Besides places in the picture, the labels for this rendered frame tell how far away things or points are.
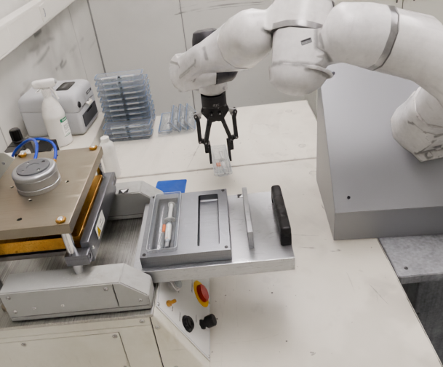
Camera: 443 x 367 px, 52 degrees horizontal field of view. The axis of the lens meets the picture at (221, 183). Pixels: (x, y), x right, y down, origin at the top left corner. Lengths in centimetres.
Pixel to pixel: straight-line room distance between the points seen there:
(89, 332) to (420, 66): 74
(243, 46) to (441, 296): 101
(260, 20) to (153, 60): 247
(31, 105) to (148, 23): 158
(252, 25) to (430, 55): 32
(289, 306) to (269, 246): 23
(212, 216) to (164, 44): 248
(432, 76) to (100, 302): 69
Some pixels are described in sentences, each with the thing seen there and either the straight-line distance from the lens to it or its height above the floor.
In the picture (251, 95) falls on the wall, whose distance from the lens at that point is 343.
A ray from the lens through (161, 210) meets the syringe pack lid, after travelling 93.
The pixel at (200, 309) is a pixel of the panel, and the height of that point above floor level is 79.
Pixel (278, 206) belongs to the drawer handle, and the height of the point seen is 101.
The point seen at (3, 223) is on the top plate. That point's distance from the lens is 83.
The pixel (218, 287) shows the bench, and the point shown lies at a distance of 110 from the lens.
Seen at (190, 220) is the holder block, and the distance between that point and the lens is 90.
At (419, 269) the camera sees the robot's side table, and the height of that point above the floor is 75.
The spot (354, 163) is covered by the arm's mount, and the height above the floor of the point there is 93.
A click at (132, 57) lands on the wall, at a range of 336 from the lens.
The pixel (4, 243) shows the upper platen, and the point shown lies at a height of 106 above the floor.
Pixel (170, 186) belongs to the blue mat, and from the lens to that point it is 148.
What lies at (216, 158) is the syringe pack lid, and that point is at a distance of 148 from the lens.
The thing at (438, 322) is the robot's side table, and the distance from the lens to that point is 166.
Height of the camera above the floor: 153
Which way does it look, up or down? 32 degrees down
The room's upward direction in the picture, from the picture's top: 7 degrees counter-clockwise
